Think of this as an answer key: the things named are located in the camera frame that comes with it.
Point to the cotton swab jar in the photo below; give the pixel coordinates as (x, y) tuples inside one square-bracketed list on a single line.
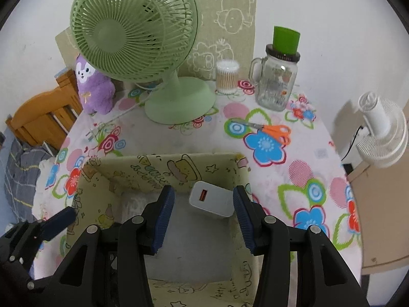
[(227, 76)]

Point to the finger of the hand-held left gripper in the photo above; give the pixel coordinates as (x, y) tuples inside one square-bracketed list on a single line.
[(14, 271), (59, 222)]

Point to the yellow printed storage box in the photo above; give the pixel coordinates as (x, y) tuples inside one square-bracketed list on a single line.
[(134, 172)]

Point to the purple plush toy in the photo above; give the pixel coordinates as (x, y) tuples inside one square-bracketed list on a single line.
[(94, 89)]

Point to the green desk fan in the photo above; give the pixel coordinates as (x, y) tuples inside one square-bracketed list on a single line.
[(108, 32)]

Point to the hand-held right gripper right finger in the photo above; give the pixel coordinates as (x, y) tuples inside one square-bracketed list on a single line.
[(243, 220)]

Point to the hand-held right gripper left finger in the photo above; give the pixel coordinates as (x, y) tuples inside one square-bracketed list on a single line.
[(163, 217)]

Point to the beige cartoon fabric panel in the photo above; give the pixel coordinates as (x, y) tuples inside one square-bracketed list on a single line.
[(230, 38)]

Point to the green plastic cup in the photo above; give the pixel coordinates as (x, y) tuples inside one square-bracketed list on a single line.
[(286, 40)]

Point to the white charger block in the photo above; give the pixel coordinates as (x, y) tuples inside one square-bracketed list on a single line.
[(211, 201)]

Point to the floral tablecloth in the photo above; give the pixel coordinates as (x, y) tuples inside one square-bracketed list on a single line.
[(287, 179)]

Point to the white clip fan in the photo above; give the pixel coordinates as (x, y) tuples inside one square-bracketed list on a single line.
[(383, 140)]

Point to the glass mug jar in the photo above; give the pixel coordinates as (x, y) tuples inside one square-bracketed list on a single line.
[(276, 83)]

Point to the beige wooden cabinet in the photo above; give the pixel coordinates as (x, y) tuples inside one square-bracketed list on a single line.
[(383, 214)]

